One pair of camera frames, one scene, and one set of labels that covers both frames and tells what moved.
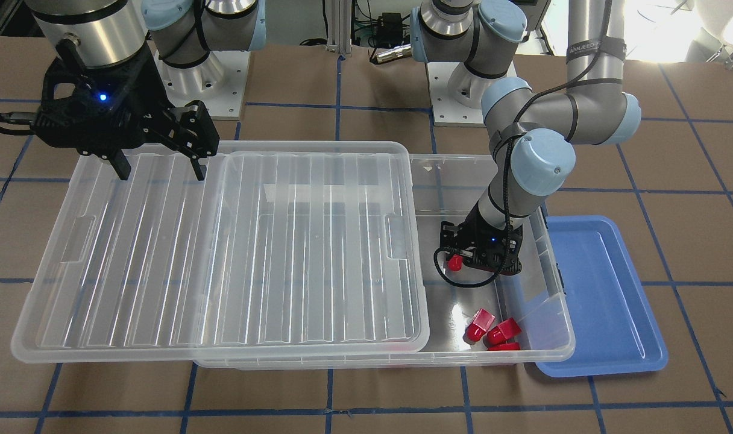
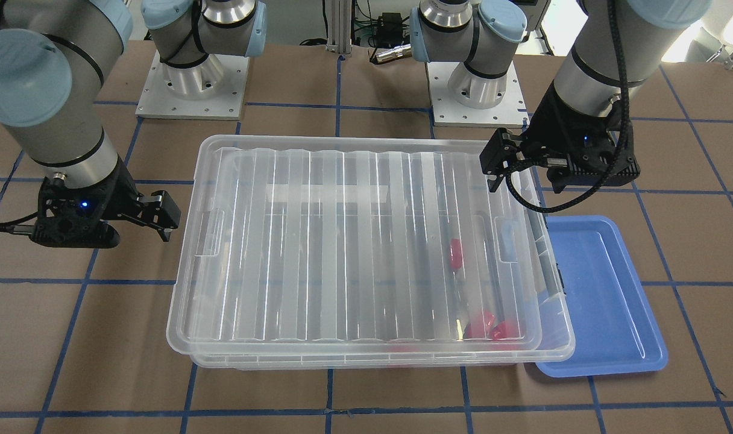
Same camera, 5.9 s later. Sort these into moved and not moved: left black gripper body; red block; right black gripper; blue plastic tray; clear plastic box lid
Moved: left black gripper body; right black gripper; clear plastic box lid
Not moved: red block; blue plastic tray
